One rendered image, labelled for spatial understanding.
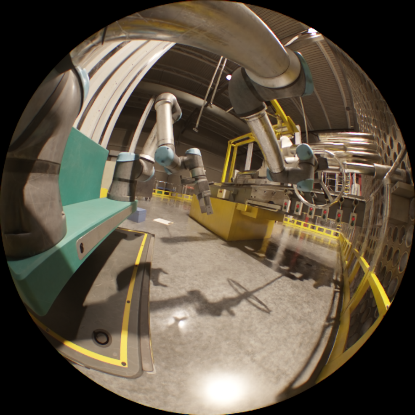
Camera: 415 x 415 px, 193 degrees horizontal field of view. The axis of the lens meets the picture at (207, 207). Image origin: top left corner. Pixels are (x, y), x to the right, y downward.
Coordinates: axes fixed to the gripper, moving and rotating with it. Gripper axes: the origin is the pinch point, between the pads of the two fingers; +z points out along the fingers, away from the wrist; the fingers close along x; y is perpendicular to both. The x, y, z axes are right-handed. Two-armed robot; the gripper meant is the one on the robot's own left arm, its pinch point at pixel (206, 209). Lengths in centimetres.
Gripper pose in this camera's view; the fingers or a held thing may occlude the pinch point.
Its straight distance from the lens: 60.6
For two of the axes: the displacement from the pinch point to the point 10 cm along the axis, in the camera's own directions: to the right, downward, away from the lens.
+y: 9.5, -2.3, 2.3
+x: -2.4, 0.0, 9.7
